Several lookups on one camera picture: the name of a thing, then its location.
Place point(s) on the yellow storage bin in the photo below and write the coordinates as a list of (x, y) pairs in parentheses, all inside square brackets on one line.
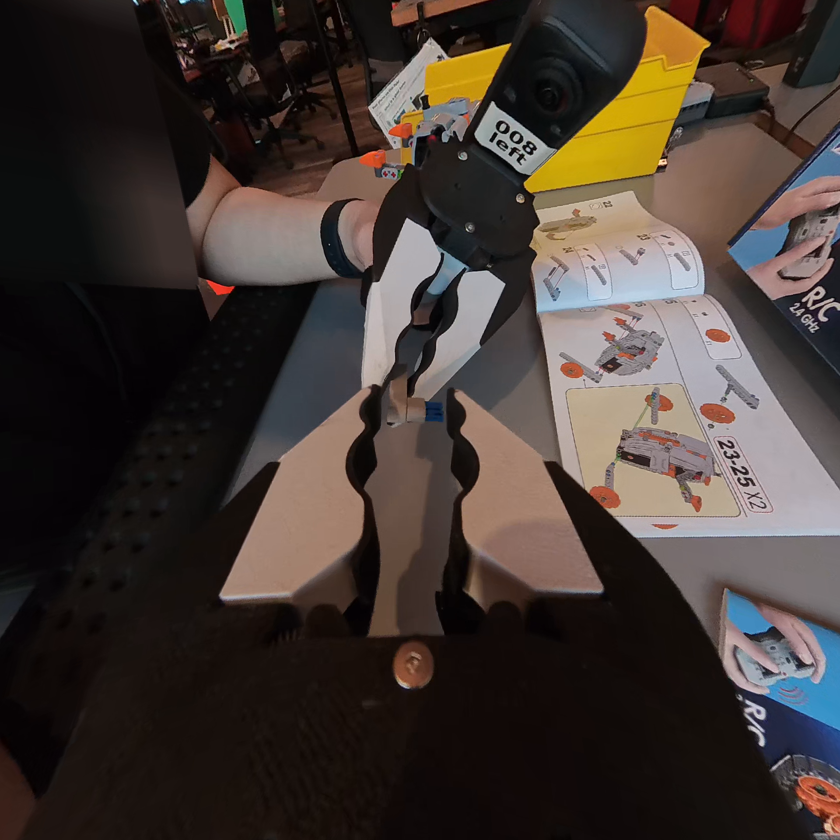
[(623, 111)]

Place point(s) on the dark grey power adapter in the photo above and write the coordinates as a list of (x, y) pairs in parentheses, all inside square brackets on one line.
[(728, 92)]

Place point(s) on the partly built toy robot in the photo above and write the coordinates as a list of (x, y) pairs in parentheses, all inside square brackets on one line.
[(439, 121)]

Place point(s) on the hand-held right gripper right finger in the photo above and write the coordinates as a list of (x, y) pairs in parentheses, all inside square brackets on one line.
[(525, 531)]

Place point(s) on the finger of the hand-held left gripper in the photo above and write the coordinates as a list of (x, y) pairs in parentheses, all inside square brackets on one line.
[(469, 321), (387, 315)]

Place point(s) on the grey desk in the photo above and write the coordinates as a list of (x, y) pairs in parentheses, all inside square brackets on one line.
[(308, 367)]

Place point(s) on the dark wristband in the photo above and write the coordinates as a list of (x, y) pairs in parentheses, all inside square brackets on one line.
[(334, 243)]

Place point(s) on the white printed leaflet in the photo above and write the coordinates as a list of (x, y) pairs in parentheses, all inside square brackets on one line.
[(403, 92)]

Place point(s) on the open instruction booklet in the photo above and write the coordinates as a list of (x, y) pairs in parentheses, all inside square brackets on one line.
[(577, 426)]

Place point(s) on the grey beam with blue pins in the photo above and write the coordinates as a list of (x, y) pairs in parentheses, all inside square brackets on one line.
[(410, 410)]

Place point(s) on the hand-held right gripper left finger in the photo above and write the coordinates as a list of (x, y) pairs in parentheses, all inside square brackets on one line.
[(295, 531)]

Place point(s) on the person's black shirt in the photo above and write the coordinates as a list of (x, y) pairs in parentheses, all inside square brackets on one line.
[(59, 394)]

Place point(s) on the large toy robot kit box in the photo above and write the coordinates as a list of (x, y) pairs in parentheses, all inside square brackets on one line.
[(748, 239)]

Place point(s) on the flat blue kit box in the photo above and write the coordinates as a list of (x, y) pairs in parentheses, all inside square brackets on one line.
[(738, 617)]

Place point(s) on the person's left forearm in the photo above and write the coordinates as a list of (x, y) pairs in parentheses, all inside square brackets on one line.
[(262, 236)]

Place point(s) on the black office chair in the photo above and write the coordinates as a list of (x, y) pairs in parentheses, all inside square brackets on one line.
[(275, 98)]

